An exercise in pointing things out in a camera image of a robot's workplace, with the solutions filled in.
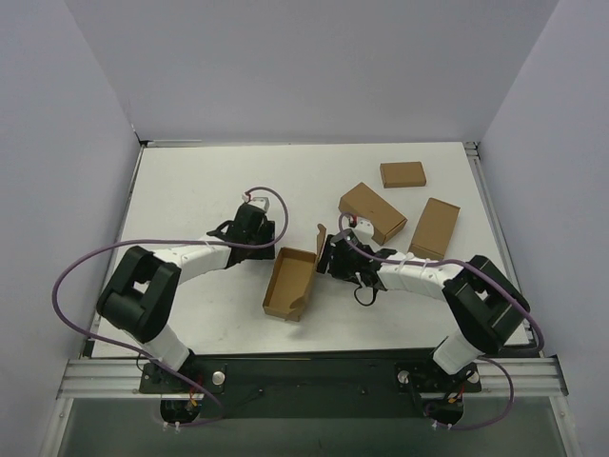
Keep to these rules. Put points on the folded box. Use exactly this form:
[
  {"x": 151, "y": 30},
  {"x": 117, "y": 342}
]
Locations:
[
  {"x": 363, "y": 201},
  {"x": 402, "y": 175},
  {"x": 434, "y": 231}
]

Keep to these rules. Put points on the brown paper box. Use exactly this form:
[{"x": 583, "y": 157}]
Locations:
[{"x": 293, "y": 275}]

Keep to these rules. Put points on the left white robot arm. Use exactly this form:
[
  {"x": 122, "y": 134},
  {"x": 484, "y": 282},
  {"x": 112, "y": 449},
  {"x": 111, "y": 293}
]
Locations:
[{"x": 140, "y": 292}]

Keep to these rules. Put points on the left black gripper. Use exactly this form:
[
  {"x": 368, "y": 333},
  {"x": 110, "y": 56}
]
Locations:
[{"x": 262, "y": 239}]

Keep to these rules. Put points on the folded box right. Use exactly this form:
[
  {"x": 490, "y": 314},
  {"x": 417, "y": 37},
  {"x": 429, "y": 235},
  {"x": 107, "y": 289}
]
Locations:
[{"x": 434, "y": 231}]

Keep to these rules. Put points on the folded box far back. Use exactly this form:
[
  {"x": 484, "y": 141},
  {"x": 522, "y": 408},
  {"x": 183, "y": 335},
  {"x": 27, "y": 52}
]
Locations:
[{"x": 402, "y": 175}]

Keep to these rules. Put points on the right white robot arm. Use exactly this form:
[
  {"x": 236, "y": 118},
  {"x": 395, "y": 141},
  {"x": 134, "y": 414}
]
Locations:
[{"x": 486, "y": 306}]

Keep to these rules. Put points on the aluminium frame rail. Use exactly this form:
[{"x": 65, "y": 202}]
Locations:
[{"x": 100, "y": 379}]

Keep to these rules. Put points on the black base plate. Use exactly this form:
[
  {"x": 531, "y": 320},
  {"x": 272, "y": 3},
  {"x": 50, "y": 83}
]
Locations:
[{"x": 357, "y": 384}]

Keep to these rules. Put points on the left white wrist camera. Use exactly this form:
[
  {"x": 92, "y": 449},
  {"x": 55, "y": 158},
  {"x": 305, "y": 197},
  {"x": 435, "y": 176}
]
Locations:
[{"x": 257, "y": 202}]

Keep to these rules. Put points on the folded box middle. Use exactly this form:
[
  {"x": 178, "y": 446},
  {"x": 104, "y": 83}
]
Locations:
[{"x": 363, "y": 201}]

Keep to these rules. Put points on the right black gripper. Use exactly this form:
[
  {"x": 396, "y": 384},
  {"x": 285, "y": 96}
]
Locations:
[{"x": 333, "y": 257}]

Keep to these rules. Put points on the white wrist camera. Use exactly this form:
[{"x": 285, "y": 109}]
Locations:
[
  {"x": 361, "y": 227},
  {"x": 257, "y": 202}
]

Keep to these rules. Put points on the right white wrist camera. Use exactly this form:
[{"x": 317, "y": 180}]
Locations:
[{"x": 361, "y": 227}]

